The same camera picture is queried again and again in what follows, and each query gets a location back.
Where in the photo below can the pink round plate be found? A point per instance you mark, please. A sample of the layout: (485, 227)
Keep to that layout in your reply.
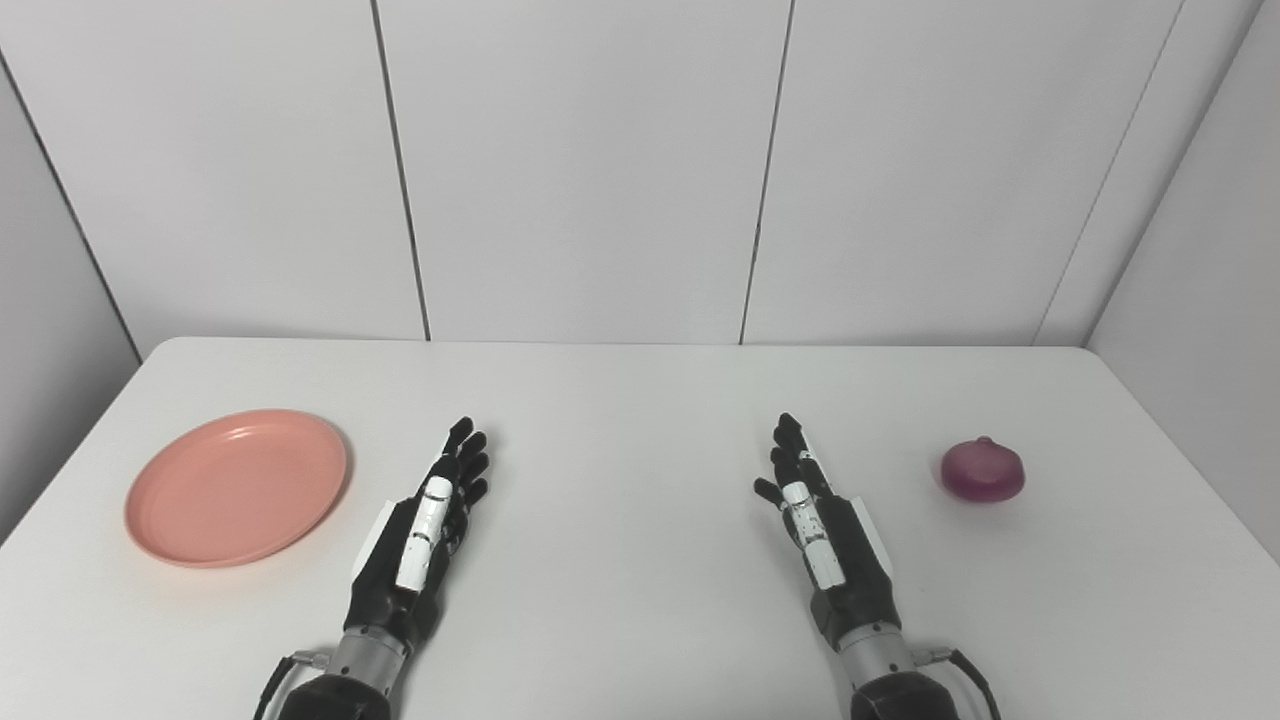
(235, 488)

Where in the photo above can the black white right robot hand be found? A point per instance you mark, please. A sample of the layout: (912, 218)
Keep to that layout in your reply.
(835, 560)

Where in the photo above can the purple red onion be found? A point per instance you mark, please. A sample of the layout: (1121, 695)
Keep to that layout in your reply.
(982, 472)

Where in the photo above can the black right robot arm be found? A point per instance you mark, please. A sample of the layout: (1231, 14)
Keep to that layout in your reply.
(895, 690)

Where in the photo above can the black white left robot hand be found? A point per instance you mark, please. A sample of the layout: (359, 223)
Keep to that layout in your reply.
(420, 540)

